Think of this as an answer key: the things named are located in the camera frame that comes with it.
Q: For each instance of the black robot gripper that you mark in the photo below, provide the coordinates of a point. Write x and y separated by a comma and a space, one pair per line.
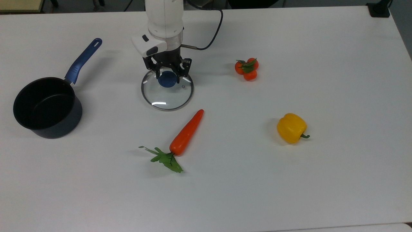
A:
167, 59

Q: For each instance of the glass lid with blue knob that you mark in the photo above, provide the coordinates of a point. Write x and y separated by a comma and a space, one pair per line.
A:
167, 96

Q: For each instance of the orange toy carrot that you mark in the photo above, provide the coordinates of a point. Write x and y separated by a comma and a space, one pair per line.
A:
186, 132

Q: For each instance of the toy tomato cluster with leaves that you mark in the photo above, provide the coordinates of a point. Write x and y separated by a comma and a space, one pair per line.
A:
247, 69

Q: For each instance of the yellow toy bell pepper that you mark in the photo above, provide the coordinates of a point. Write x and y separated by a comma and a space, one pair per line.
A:
290, 128

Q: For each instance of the yellow wooden side table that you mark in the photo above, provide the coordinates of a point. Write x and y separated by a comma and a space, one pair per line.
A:
19, 5

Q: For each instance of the black table clamp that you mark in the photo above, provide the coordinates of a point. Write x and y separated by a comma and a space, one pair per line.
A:
378, 9

